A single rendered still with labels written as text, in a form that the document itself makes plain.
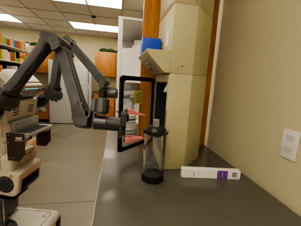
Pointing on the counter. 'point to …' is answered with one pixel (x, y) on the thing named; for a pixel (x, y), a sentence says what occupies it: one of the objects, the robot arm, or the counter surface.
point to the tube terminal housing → (185, 80)
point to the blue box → (150, 44)
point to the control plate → (149, 66)
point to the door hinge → (154, 100)
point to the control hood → (157, 59)
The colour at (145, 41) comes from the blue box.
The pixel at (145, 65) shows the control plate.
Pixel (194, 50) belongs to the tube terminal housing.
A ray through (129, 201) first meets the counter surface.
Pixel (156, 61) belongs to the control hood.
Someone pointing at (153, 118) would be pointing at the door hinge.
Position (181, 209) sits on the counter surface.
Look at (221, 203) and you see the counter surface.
